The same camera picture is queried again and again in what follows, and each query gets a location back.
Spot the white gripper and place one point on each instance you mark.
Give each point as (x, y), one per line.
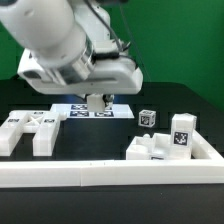
(111, 76)

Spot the white chair seat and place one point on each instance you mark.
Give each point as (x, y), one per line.
(158, 147)

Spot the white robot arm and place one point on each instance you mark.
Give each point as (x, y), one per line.
(70, 48)

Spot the white marker sheet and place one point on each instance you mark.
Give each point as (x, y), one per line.
(79, 111)

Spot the small white tag cube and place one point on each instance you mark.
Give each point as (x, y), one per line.
(147, 118)

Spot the white L-shaped fence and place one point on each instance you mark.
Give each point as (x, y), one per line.
(206, 166)

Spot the white chair back frame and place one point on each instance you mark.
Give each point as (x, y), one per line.
(44, 125)

